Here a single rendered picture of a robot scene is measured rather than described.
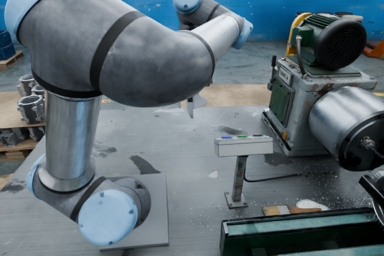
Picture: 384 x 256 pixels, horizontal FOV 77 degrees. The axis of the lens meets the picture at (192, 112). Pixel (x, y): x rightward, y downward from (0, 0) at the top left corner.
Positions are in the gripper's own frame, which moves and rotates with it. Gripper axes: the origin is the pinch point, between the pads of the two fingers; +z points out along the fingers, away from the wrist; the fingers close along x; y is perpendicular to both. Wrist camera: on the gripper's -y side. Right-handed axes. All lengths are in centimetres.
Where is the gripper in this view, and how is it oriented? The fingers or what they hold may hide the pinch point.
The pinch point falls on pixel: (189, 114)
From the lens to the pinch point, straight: 74.2
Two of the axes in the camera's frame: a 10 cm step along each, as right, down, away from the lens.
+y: 9.9, -0.5, 0.8
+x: -0.9, -0.1, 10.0
